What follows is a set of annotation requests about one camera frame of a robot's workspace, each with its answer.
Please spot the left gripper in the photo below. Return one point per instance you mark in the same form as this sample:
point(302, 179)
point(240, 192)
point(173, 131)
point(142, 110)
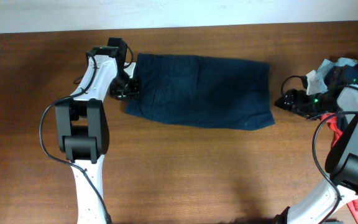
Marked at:
point(132, 93)

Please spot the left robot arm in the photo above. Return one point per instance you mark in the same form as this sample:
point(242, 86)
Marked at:
point(82, 127)

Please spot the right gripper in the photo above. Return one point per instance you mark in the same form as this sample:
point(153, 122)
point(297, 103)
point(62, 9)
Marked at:
point(299, 107)

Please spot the light blue garment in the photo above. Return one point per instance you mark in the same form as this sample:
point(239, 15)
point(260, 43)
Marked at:
point(327, 65)

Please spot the navy blue shorts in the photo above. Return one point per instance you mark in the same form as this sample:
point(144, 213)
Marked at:
point(205, 92)

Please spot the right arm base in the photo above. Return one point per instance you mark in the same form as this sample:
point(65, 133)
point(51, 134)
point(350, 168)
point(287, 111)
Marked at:
point(333, 222)

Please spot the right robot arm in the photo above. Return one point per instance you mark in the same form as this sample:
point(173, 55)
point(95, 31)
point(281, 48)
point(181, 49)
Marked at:
point(339, 185)

